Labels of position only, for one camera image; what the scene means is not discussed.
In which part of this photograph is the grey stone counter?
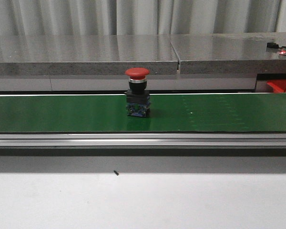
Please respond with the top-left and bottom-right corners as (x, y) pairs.
(0, 32), (286, 75)

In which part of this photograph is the white curtain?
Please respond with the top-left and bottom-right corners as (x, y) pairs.
(0, 0), (286, 35)

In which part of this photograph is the black sensor box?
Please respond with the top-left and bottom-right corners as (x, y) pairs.
(266, 42), (279, 49)

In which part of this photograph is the red push button switch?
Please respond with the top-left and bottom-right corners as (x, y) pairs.
(125, 67), (151, 117)

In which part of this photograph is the aluminium conveyor frame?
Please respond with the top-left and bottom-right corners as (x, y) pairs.
(0, 133), (286, 148)

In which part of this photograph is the red plastic bin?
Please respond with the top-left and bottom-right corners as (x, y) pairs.
(267, 80), (286, 93)

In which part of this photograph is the green conveyor belt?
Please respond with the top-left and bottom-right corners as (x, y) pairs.
(0, 93), (286, 133)

